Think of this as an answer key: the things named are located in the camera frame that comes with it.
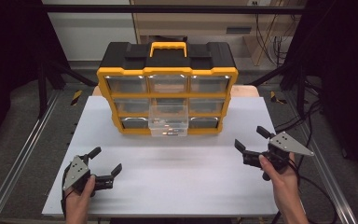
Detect black metal stand leg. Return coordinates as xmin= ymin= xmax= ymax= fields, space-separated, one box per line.
xmin=36 ymin=60 xmax=99 ymax=119
xmin=248 ymin=62 xmax=310 ymax=110

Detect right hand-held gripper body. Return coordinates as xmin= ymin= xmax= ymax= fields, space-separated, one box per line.
xmin=242 ymin=131 xmax=315 ymax=182

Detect yellow black floor tape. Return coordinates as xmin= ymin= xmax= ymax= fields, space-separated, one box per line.
xmin=70 ymin=90 xmax=83 ymax=106
xmin=269 ymin=91 xmax=288 ymax=105

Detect clear plastic drawer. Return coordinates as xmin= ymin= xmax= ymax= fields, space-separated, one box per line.
xmin=147 ymin=104 xmax=189 ymax=138

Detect aluminium floor rail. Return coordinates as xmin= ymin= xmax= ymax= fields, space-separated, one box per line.
xmin=0 ymin=90 xmax=61 ymax=224
xmin=304 ymin=136 xmax=358 ymax=224

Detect person's left hand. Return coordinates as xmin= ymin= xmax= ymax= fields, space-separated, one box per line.
xmin=64 ymin=175 xmax=97 ymax=213

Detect black floor cables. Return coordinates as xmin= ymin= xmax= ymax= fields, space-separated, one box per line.
xmin=274 ymin=99 xmax=324 ymax=133

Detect black curtain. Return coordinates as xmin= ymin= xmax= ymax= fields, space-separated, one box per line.
xmin=292 ymin=0 xmax=358 ymax=188
xmin=0 ymin=0 xmax=61 ymax=153

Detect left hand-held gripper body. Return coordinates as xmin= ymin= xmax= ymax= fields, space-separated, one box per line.
xmin=62 ymin=155 xmax=115 ymax=198

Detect black horizontal frame bar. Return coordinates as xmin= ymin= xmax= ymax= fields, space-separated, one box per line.
xmin=41 ymin=4 xmax=306 ymax=14

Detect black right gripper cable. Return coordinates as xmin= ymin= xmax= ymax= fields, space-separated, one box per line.
xmin=273 ymin=158 xmax=339 ymax=224

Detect person's right hand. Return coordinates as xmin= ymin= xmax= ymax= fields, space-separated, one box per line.
xmin=258 ymin=151 xmax=300 ymax=199

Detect yellow black organizer cabinet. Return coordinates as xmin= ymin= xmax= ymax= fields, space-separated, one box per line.
xmin=96 ymin=41 xmax=240 ymax=136

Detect bundle of hanging cables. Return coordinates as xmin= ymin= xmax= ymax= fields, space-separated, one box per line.
xmin=255 ymin=13 xmax=294 ymax=66

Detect set of transparent organizer drawers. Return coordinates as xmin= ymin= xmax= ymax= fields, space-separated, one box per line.
xmin=104 ymin=74 xmax=231 ymax=130

